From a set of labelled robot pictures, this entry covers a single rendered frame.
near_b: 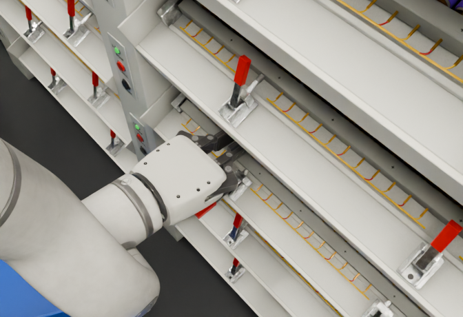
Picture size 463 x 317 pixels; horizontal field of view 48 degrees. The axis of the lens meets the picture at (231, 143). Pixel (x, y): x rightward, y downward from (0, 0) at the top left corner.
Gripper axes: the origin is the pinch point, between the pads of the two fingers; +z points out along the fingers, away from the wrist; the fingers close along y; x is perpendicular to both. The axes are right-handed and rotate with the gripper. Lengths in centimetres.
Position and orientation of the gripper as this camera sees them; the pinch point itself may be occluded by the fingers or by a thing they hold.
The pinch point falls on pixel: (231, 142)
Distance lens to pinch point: 74.9
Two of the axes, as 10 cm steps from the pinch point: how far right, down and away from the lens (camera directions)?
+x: 1.2, -6.4, -7.6
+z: 7.2, -4.7, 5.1
